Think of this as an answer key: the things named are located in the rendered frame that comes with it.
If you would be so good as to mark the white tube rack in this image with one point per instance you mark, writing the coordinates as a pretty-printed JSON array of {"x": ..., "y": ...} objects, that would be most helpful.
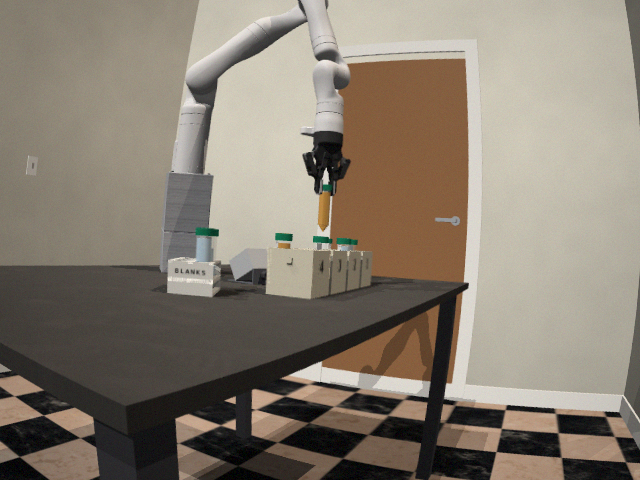
[{"x": 188, "y": 277}]

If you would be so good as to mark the cream tube adapter with holes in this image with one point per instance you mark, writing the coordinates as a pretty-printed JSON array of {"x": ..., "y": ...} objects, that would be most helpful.
[{"x": 300, "y": 273}]

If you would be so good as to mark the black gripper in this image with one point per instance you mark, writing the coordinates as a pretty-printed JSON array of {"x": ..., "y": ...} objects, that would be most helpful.
[{"x": 327, "y": 144}]

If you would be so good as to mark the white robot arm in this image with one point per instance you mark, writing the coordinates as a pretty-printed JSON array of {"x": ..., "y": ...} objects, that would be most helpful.
[{"x": 190, "y": 149}]

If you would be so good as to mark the cream square bucket adapter with holes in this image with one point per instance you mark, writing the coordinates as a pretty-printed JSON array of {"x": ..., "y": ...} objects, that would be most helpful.
[
  {"x": 366, "y": 268},
  {"x": 353, "y": 270},
  {"x": 338, "y": 266}
]

